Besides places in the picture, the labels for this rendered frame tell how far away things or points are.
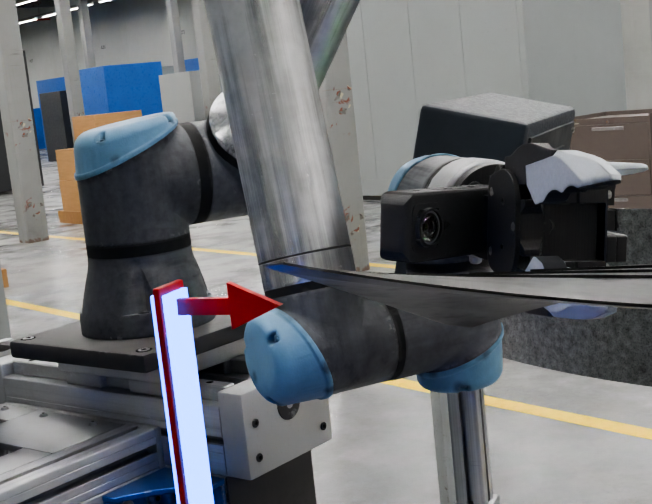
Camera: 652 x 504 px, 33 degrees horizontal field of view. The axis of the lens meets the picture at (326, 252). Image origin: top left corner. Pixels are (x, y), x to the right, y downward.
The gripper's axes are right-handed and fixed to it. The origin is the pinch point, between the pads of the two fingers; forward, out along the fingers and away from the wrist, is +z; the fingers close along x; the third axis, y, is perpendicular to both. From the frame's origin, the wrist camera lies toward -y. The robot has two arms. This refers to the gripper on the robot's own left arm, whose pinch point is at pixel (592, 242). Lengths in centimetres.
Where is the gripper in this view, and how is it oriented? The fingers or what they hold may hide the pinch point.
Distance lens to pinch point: 63.2
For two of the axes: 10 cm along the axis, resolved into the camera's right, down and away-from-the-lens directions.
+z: 2.4, 1.2, -9.6
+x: 0.0, 9.9, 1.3
